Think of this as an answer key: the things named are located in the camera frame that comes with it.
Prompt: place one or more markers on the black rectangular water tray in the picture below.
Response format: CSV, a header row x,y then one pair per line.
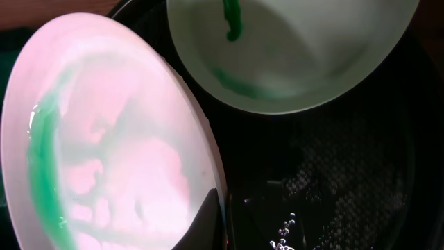
x,y
12,42

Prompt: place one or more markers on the white plate green stain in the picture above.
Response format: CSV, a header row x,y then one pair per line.
x,y
103,145

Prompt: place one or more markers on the light green plate green stain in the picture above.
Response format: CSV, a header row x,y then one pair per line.
x,y
284,56

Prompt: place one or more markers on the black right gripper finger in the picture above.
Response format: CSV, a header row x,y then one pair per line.
x,y
207,231

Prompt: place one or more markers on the round black tray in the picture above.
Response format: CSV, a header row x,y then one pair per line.
x,y
364,171

